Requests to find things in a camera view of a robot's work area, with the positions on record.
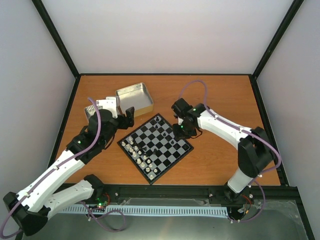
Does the light blue slotted cable duct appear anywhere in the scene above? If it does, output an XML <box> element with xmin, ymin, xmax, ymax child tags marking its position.
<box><xmin>61</xmin><ymin>204</ymin><xmax>228</xmax><ymax>218</ymax></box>

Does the black and silver chessboard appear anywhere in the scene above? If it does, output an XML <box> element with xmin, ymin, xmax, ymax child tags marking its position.
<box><xmin>117</xmin><ymin>113</ymin><xmax>194</xmax><ymax>185</ymax></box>

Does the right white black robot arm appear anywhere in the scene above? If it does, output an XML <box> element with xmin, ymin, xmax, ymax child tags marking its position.
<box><xmin>171</xmin><ymin>98</ymin><xmax>282</xmax><ymax>203</ymax></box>

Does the black aluminium frame rail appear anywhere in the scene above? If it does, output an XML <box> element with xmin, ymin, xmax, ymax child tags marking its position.
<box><xmin>98</xmin><ymin>184</ymin><xmax>300</xmax><ymax>203</ymax></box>

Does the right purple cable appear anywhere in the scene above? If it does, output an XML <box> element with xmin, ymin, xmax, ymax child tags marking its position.
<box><xmin>178</xmin><ymin>79</ymin><xmax>282</xmax><ymax>223</ymax></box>

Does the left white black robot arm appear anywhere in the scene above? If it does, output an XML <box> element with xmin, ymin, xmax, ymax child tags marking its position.
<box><xmin>3</xmin><ymin>97</ymin><xmax>135</xmax><ymax>236</ymax></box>

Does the gold metal tin base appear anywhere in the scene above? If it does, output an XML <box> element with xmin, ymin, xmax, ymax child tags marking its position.
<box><xmin>115</xmin><ymin>82</ymin><xmax>154</xmax><ymax>117</ymax></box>

